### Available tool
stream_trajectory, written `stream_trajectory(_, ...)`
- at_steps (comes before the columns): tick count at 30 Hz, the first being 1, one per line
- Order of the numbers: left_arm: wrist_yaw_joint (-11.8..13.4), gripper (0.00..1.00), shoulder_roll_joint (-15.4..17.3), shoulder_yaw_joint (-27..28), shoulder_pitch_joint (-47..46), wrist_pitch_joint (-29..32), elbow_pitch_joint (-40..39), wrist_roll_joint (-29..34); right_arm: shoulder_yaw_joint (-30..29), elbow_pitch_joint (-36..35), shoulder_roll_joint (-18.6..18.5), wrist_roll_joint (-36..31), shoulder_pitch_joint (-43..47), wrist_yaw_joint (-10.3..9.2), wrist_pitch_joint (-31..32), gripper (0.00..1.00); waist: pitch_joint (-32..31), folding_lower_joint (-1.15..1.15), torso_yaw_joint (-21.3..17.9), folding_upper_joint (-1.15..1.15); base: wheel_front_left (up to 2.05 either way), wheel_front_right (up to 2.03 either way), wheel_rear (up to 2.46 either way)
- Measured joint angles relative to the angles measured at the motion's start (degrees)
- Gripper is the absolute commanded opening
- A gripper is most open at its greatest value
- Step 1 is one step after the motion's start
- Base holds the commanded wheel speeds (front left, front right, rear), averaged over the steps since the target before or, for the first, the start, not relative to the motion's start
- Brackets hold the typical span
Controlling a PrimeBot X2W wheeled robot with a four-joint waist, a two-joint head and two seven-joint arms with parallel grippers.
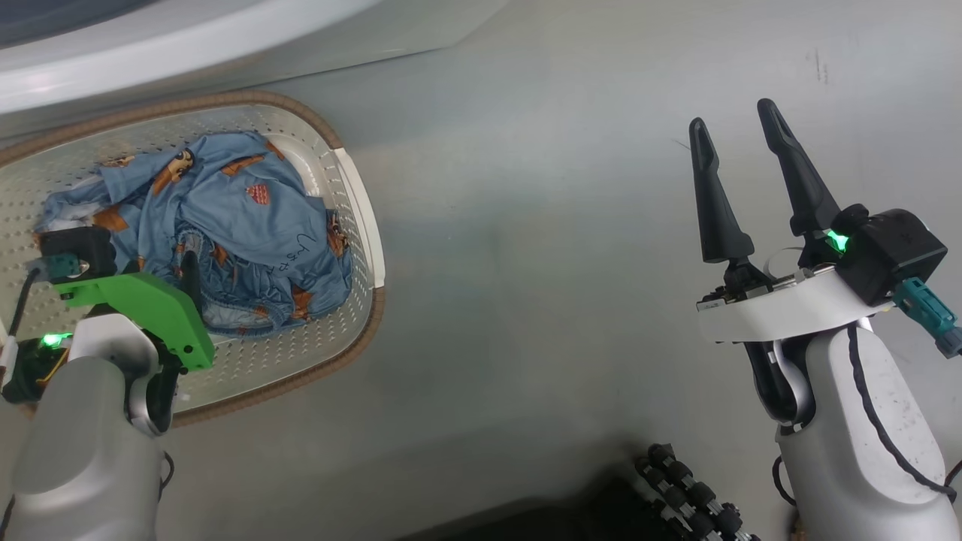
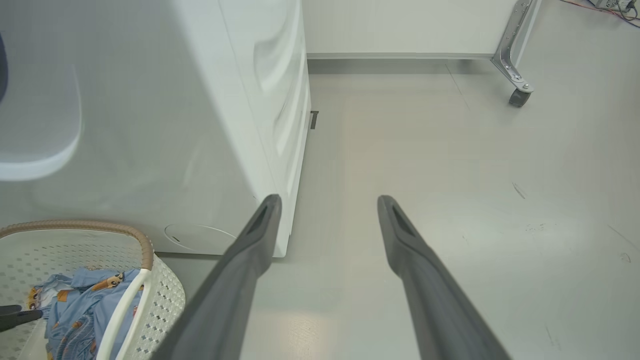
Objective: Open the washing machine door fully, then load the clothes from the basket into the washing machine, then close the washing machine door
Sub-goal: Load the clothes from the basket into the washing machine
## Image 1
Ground black roller base wheel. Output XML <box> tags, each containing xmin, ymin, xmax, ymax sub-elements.
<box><xmin>635</xmin><ymin>443</ymin><xmax>761</xmax><ymax>541</ymax></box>

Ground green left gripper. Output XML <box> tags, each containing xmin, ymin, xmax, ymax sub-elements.
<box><xmin>53</xmin><ymin>250</ymin><xmax>216</xmax><ymax>372</ymax></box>

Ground white perforated laundry basket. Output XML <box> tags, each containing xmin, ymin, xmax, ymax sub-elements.
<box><xmin>0</xmin><ymin>90</ymin><xmax>387</xmax><ymax>429</ymax></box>

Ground blue printed pyjama top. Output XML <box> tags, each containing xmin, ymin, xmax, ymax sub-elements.
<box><xmin>34</xmin><ymin>131</ymin><xmax>340</xmax><ymax>301</ymax></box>

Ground white front-loading washing machine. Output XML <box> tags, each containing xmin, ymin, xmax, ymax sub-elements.
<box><xmin>0</xmin><ymin>0</ymin><xmax>512</xmax><ymax>144</ymax></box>

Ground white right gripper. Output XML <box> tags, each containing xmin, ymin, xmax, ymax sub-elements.
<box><xmin>688</xmin><ymin>98</ymin><xmax>897</xmax><ymax>345</ymax></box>

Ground blue printed pyjama trousers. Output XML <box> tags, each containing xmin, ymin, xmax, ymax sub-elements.
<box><xmin>177</xmin><ymin>225</ymin><xmax>355</xmax><ymax>337</ymax></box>

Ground teal plug black cable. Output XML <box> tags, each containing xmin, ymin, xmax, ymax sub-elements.
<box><xmin>893</xmin><ymin>277</ymin><xmax>962</xmax><ymax>359</ymax></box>
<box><xmin>6</xmin><ymin>254</ymin><xmax>91</xmax><ymax>339</ymax></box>

